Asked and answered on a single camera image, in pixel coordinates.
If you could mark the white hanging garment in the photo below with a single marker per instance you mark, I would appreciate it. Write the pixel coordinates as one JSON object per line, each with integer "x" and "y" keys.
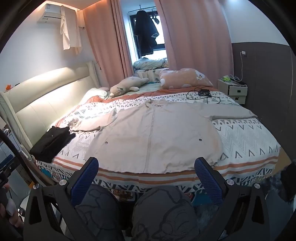
{"x": 68, "y": 32}

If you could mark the black folded clothes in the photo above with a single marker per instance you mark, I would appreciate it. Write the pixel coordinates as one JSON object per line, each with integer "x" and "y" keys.
{"x": 52, "y": 143}

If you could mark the black power device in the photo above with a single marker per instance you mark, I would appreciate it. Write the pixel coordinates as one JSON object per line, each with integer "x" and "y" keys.
{"x": 204, "y": 92}

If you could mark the person's right leg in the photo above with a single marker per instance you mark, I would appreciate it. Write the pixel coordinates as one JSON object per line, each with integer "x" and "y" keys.
{"x": 164, "y": 213}

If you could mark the mint bed sheet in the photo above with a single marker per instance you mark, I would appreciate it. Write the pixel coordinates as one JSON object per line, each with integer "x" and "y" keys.
{"x": 150, "y": 87}

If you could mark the rumpled light bedding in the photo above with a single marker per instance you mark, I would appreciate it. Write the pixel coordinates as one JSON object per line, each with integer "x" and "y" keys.
{"x": 148, "y": 62}

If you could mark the small pink pillow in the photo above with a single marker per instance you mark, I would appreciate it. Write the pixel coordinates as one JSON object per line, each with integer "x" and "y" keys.
{"x": 104, "y": 88}

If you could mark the beige plush toy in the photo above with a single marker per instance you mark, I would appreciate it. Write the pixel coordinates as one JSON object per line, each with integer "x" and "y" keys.
{"x": 124, "y": 85}

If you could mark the beige jacket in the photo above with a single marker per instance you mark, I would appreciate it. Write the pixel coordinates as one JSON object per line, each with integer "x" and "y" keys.
{"x": 152, "y": 134}

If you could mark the white nightstand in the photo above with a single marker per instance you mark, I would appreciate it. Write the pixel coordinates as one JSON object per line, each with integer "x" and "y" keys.
{"x": 235, "y": 91}

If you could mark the green item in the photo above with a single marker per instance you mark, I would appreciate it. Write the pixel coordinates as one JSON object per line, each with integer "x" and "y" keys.
{"x": 226, "y": 78}

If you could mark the person's left leg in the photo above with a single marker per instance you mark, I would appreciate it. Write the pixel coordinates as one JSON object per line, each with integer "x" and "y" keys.
{"x": 99, "y": 215}

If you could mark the person's left hand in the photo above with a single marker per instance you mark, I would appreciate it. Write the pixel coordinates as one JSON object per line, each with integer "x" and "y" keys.
{"x": 10, "y": 208}

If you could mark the patterned white orange blanket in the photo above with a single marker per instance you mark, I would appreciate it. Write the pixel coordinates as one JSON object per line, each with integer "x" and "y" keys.
{"x": 242, "y": 139}

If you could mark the cream padded bed headboard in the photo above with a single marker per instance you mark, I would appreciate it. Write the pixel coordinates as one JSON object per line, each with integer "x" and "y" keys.
{"x": 46, "y": 92}

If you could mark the white air conditioner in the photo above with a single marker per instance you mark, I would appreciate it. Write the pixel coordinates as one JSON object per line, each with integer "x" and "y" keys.
{"x": 52, "y": 12}

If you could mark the light green pillow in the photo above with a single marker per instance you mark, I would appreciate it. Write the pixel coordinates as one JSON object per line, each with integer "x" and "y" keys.
{"x": 96, "y": 93}

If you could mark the window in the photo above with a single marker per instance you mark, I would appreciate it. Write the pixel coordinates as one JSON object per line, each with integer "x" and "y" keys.
{"x": 160, "y": 46}

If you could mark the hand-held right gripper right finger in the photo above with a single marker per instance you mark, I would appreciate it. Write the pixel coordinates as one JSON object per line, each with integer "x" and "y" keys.
{"x": 207, "y": 181}

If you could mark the orange cartoon pillow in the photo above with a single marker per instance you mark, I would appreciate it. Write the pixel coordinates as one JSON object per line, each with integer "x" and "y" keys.
{"x": 185, "y": 77}

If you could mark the person's leg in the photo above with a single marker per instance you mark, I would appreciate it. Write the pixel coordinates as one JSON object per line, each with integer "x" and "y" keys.
{"x": 164, "y": 213}
{"x": 99, "y": 215}

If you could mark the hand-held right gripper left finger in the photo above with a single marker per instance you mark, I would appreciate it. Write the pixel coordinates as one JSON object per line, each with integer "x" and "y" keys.
{"x": 85, "y": 183}

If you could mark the dark hanging clothes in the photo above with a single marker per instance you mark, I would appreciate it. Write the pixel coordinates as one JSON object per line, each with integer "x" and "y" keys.
{"x": 144, "y": 32}

